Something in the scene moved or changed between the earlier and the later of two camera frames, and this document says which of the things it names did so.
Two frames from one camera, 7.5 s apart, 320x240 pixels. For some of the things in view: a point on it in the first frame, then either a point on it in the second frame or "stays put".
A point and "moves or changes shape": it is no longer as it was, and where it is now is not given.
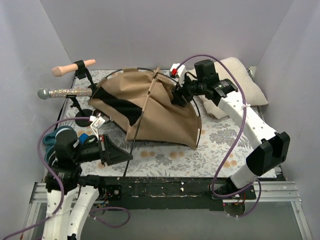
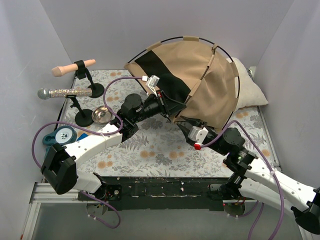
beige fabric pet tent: [122, 96] to [195, 78]
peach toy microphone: [57, 71] stays put
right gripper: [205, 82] to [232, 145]
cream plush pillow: [253, 94] stays put
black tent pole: [139, 122] moves or changes shape
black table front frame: [164, 193] stays put
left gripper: [104, 153] to [164, 105]
